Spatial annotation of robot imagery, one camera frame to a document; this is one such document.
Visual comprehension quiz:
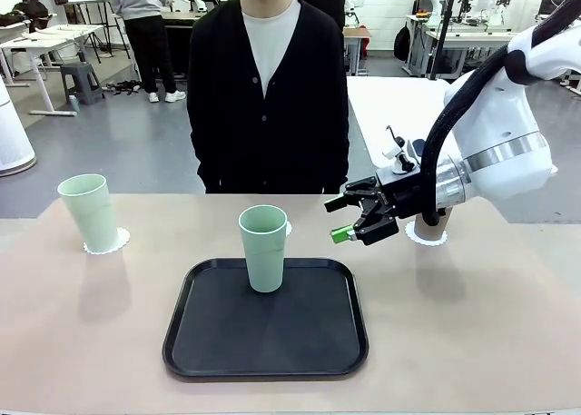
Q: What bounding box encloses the person's right forearm black sleeve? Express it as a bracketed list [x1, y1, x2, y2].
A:
[186, 114, 219, 193]

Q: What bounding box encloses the black stand pole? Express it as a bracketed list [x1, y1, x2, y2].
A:
[428, 0, 460, 81]

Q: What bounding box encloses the white folding table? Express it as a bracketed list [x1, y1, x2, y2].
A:
[0, 36, 78, 116]
[31, 23, 105, 66]

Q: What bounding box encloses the gray plastic step stool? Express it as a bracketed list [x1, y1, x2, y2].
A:
[60, 62, 105, 105]

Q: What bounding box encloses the white workbench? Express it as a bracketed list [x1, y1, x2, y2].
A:
[406, 13, 521, 78]

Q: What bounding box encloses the black backpack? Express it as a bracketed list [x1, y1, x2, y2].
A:
[393, 24, 412, 63]

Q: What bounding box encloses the brown tall cup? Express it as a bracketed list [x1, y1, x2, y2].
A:
[415, 207, 451, 243]

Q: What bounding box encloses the black bag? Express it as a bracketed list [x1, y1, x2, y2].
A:
[0, 0, 51, 28]

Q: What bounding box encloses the white cylindrical air purifier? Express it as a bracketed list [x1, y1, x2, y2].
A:
[0, 76, 37, 178]

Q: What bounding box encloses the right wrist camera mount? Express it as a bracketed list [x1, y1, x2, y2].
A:
[380, 124, 428, 176]

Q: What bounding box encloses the bystander in gray hoodie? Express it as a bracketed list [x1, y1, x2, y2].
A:
[108, 0, 187, 104]

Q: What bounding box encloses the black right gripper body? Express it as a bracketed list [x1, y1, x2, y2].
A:
[375, 165, 427, 221]

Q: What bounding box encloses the pale green tall cup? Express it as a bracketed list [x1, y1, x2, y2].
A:
[57, 173, 120, 252]

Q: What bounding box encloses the black cable pile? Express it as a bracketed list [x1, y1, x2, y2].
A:
[104, 80, 142, 96]

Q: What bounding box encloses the person in black cardigan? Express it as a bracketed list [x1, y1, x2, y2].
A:
[185, 0, 350, 195]

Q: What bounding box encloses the mint green tall cup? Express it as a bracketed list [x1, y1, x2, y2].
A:
[238, 205, 290, 293]

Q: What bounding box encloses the black plastic serving tray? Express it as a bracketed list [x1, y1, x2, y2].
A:
[162, 257, 369, 380]

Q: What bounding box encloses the person's left forearm black sleeve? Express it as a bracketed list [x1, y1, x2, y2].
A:
[324, 114, 350, 193]

